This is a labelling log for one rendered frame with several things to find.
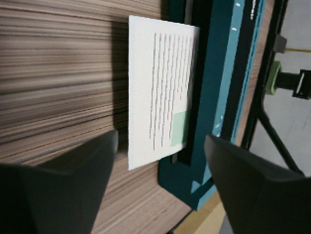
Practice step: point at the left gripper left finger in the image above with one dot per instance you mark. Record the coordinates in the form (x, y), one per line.
(62, 195)

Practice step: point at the white sheet of paper with printed lines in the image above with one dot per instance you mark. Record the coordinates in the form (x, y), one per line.
(162, 66)

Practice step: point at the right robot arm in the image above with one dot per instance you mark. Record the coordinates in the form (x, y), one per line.
(290, 81)

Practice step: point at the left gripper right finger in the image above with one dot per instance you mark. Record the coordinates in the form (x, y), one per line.
(259, 197)

